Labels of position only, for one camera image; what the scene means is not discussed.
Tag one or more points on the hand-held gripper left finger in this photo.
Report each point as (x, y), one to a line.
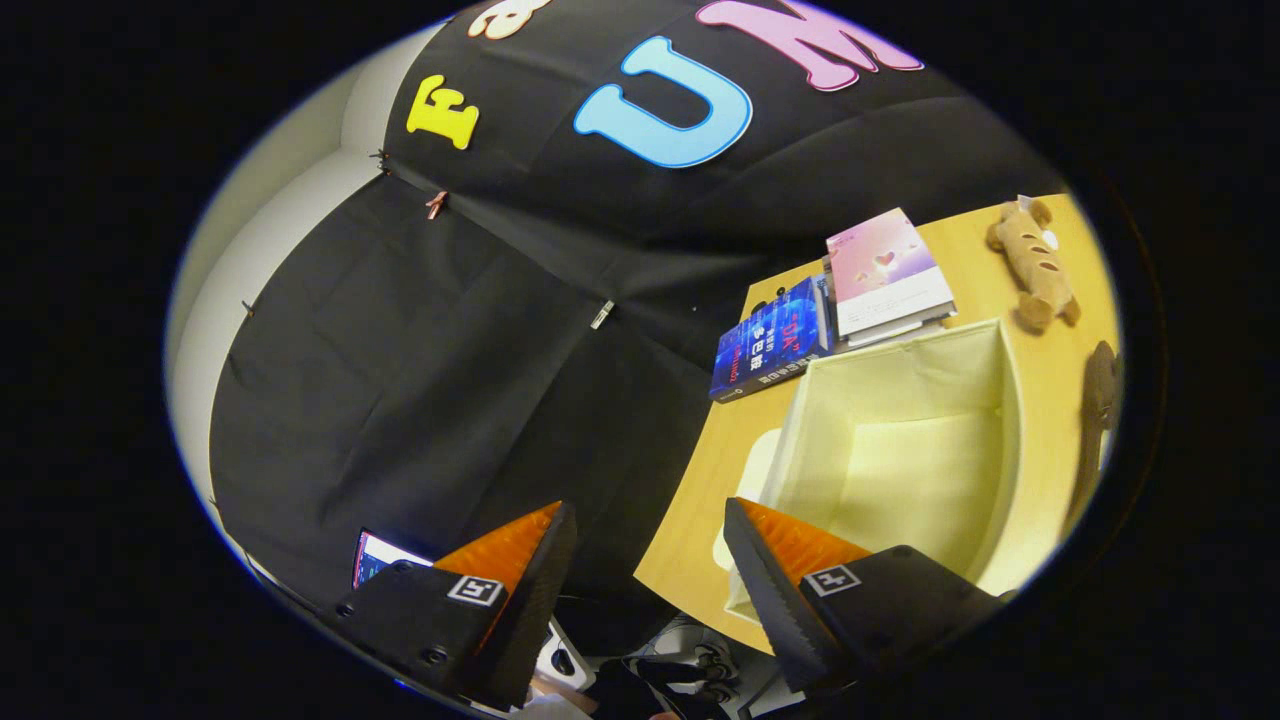
(530, 610)

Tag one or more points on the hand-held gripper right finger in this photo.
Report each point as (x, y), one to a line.
(770, 600)

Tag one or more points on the cream fabric storage box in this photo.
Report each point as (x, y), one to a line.
(900, 460)

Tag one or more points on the brown fuzzy shoe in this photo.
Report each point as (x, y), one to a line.
(1100, 390)

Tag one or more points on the person's black white sneaker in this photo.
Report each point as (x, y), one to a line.
(700, 660)

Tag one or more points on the lit screen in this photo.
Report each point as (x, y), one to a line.
(380, 555)

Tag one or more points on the blue book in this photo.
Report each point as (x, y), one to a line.
(770, 345)

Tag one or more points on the black backdrop cloth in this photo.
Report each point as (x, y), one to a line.
(400, 380)

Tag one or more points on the white book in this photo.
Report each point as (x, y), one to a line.
(900, 332)

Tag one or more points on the silver clip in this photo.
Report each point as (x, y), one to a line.
(601, 314)

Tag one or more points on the pink book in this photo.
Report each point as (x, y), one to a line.
(885, 265)

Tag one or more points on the copper clip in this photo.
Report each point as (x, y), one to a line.
(436, 205)

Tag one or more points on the tan bread plush toy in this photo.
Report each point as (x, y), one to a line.
(1035, 265)

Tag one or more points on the row of black binder clips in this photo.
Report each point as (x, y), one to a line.
(380, 157)

